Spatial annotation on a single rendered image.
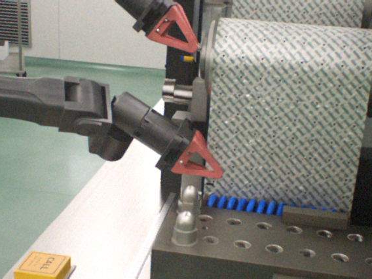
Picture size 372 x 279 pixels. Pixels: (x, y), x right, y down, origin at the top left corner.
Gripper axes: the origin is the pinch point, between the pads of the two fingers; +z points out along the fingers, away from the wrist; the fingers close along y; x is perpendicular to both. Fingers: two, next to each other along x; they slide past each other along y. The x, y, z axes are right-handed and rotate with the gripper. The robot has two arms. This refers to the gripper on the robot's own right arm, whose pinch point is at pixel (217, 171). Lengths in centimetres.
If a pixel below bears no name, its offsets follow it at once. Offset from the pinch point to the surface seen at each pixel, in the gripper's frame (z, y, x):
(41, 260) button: -15.9, 9.3, -25.8
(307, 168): 11.1, 0.3, 8.9
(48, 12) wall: -189, -556, -172
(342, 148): 13.3, 0.3, 14.7
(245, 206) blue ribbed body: 6.6, 2.6, -1.3
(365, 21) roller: 8.8, -25.1, 30.6
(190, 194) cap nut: -2.4, 8.1, -2.3
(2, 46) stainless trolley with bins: -177, -432, -183
